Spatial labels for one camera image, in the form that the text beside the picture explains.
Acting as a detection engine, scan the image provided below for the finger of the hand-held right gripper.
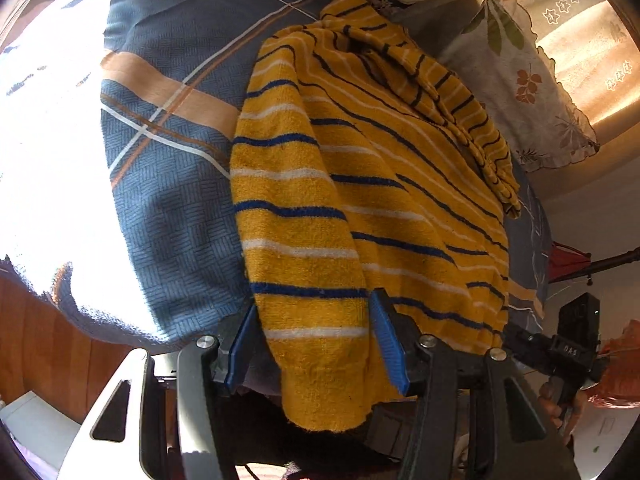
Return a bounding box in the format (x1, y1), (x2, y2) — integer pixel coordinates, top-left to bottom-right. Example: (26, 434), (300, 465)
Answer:
(504, 324), (557, 376)

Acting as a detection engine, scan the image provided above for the person's right hand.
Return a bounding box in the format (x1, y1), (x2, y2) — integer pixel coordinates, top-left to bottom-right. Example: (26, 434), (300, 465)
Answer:
(540, 385), (590, 447)

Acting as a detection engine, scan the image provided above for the yellow striped sweater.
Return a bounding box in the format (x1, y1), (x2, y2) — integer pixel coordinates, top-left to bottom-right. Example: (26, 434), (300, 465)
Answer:
(229, 0), (522, 433)

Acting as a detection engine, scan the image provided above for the black rod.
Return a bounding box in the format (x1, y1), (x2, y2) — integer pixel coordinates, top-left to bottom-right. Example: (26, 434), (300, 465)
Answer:
(550, 247), (640, 281)

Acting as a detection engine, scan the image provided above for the white box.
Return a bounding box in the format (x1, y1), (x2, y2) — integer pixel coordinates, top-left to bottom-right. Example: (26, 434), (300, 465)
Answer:
(0, 391), (83, 468)

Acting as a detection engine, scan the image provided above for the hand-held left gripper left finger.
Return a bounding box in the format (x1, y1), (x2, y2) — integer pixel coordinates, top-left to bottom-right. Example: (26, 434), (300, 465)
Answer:
(65, 303), (261, 480)

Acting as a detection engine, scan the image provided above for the red cloth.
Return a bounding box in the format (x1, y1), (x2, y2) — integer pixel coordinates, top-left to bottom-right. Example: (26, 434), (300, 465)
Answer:
(547, 242), (593, 283)

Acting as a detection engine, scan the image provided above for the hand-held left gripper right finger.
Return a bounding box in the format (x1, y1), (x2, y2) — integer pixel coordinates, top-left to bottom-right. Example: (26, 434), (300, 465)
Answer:
(369, 287), (585, 480)

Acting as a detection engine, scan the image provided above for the leaf print ruffled pillow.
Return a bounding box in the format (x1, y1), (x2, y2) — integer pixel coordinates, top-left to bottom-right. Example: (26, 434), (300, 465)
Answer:
(440, 0), (601, 170)

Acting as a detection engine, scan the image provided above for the blue plaid bed sheet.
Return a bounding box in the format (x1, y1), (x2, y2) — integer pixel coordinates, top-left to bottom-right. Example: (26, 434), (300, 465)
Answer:
(0, 0), (553, 356)

